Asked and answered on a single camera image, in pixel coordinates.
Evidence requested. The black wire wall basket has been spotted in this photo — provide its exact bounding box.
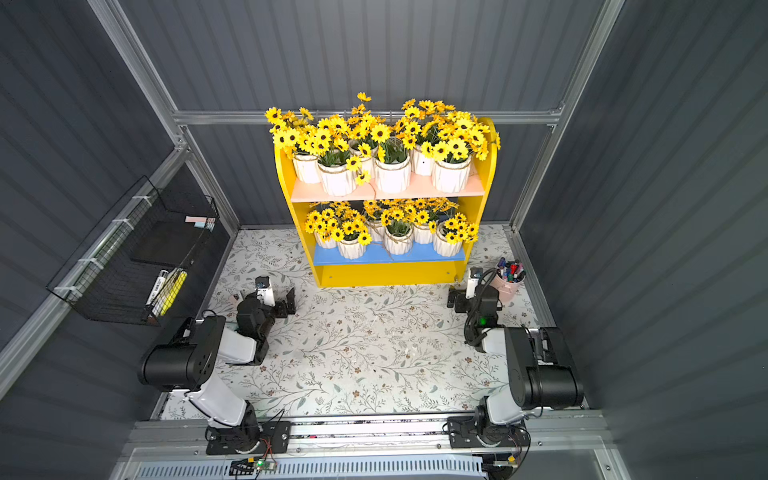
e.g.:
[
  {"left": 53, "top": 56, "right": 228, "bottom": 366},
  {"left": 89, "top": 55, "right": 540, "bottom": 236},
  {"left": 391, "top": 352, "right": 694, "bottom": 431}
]
[{"left": 47, "top": 180, "right": 219, "bottom": 326}]

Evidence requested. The green circuit board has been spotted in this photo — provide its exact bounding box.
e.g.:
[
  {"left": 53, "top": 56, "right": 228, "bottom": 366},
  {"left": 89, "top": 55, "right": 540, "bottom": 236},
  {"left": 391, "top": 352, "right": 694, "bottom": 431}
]
[{"left": 227, "top": 457, "right": 278, "bottom": 479}]

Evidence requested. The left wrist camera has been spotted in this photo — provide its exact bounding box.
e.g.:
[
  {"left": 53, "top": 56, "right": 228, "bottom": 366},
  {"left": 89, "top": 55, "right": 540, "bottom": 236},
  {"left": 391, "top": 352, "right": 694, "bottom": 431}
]
[{"left": 255, "top": 275, "right": 276, "bottom": 307}]

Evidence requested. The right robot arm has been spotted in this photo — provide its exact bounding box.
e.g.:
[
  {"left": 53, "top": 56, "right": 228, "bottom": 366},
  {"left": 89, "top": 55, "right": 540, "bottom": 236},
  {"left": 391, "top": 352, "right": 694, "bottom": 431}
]
[{"left": 444, "top": 286, "right": 584, "bottom": 449}]

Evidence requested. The white marker in basket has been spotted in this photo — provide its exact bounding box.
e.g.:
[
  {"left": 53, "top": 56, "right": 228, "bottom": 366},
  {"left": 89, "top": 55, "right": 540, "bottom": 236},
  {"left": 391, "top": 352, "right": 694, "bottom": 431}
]
[{"left": 146, "top": 270, "right": 169, "bottom": 305}]

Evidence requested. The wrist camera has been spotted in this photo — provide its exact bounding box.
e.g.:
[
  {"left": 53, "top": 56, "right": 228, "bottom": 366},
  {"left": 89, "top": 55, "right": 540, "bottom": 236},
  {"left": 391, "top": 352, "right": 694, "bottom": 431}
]
[
  {"left": 255, "top": 275, "right": 276, "bottom": 307},
  {"left": 465, "top": 267, "right": 484, "bottom": 299}
]

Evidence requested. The floral patterned table mat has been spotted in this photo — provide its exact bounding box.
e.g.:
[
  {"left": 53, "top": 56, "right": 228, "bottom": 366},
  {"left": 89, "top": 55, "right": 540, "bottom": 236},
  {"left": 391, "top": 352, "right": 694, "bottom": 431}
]
[{"left": 209, "top": 229, "right": 508, "bottom": 417}]

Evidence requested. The yellow item in basket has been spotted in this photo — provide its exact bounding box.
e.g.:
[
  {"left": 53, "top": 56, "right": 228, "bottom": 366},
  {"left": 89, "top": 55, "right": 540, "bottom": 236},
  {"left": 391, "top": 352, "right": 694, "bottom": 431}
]
[{"left": 148, "top": 268, "right": 187, "bottom": 317}]

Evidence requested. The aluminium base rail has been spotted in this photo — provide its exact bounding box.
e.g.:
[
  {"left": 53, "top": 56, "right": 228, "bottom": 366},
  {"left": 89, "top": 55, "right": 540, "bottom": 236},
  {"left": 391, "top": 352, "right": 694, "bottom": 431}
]
[{"left": 111, "top": 410, "right": 630, "bottom": 479}]

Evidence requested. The shelf sunflower pot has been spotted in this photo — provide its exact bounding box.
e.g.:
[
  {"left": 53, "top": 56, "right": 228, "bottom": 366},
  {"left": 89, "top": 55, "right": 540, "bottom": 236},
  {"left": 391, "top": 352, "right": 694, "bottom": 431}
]
[
  {"left": 304, "top": 203, "right": 339, "bottom": 249},
  {"left": 370, "top": 123, "right": 411, "bottom": 194},
  {"left": 265, "top": 107, "right": 321, "bottom": 184},
  {"left": 381, "top": 207, "right": 414, "bottom": 255},
  {"left": 407, "top": 197, "right": 458, "bottom": 245},
  {"left": 347, "top": 92, "right": 379, "bottom": 179},
  {"left": 419, "top": 111, "right": 500, "bottom": 194},
  {"left": 302, "top": 115, "right": 371, "bottom": 197},
  {"left": 316, "top": 207, "right": 373, "bottom": 260},
  {"left": 363, "top": 200, "right": 384, "bottom": 242},
  {"left": 394, "top": 99, "right": 455, "bottom": 177},
  {"left": 433, "top": 213, "right": 479, "bottom": 257}
]

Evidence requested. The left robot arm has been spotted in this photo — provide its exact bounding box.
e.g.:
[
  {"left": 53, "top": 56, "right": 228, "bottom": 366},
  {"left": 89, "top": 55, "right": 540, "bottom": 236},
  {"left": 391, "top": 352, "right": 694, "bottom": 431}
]
[{"left": 138, "top": 288, "right": 296, "bottom": 457}]

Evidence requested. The yellow wooden shelf unit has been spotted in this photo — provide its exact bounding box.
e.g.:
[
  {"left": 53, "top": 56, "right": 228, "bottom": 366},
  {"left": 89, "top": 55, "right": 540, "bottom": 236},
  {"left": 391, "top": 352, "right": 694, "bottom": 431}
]
[{"left": 274, "top": 145, "right": 498, "bottom": 288}]

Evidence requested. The pink sticky notes pad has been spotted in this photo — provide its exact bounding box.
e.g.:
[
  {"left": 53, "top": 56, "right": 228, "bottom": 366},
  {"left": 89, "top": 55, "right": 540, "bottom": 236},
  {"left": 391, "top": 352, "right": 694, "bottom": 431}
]
[{"left": 185, "top": 216, "right": 216, "bottom": 231}]

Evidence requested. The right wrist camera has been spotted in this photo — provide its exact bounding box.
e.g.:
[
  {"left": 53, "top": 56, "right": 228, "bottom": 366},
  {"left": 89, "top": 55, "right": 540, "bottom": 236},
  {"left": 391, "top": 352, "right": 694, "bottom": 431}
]
[{"left": 465, "top": 267, "right": 484, "bottom": 299}]

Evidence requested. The pink bucket with pens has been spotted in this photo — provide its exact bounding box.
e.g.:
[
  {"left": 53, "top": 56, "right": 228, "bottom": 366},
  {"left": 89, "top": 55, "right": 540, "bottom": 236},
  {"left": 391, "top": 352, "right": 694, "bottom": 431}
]
[{"left": 490, "top": 257, "right": 526, "bottom": 304}]

